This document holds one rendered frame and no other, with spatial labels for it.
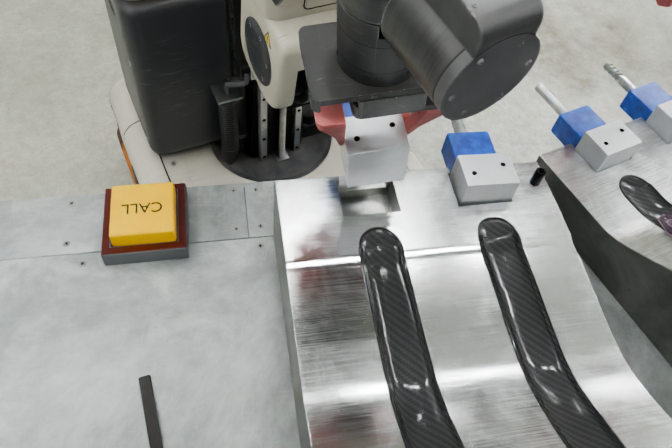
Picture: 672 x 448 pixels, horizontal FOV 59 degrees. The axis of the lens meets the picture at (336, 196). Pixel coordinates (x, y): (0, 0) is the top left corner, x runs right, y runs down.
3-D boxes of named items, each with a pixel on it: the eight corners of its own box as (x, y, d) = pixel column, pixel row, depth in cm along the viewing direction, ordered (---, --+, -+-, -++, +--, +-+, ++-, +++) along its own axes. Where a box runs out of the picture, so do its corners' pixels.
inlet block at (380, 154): (323, 69, 57) (321, 29, 52) (374, 61, 57) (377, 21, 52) (347, 188, 51) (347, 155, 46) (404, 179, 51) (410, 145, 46)
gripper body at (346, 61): (460, 97, 41) (483, 19, 34) (312, 118, 40) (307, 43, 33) (437, 26, 44) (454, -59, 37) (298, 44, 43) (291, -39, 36)
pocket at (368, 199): (331, 199, 58) (335, 176, 55) (384, 195, 59) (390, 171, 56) (339, 238, 56) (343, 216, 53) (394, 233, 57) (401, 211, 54)
